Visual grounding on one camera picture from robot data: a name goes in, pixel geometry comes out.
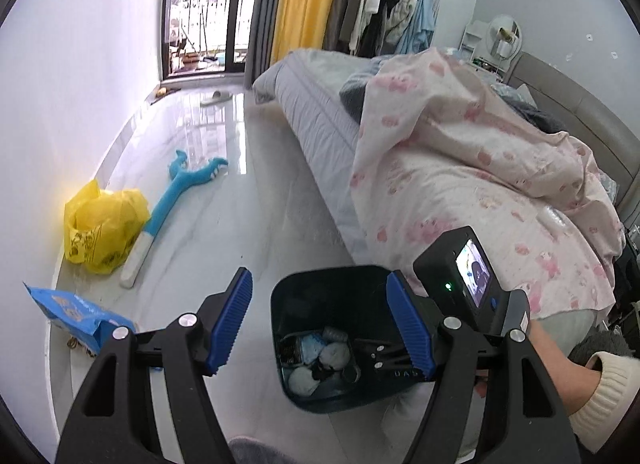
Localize balcony railing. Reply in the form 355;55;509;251
184;0;234;54

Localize light blue shirt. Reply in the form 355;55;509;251
395;0;442;54

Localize grey padded headboard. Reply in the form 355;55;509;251
505;52;640;226

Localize grey curtain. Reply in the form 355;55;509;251
245;0;292;91

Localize pink printed blanket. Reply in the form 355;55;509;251
340;48;621;320

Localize beige jacket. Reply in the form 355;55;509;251
385;0;419;46

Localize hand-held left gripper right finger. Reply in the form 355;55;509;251
385;269;582;464

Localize grey fluffy cloth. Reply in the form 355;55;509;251
569;331;632;371

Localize white tissue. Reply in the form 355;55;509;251
289;366;321;396

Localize dark wrapper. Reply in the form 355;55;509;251
278;334;302;368

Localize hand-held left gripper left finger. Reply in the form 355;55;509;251
55;267;253;464

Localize small brown scraps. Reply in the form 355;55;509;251
64;338;97;359

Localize white shelf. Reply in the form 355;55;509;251
459;22;494;58

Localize person's right forearm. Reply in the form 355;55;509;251
527;319;640;456

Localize person's grey trouser leg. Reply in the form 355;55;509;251
227;436;312;464

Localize yellow plastic bag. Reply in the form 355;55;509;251
64;179;152;276

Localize white shirt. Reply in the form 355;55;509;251
350;0;382;51

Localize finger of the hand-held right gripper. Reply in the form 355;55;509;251
355;338;426;383

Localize white round fan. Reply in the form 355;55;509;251
487;14;522;61

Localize bed with grey sheet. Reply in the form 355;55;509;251
252;48;628;462

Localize dark blue trash bin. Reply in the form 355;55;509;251
270;264;432;415

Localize dark grey blanket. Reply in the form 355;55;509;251
500;94;568;134

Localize black balcony door frame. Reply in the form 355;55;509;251
159;0;264;81

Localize blue white packet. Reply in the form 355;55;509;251
295;334;328;366

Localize blue snack bag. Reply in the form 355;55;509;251
22;281;139;361

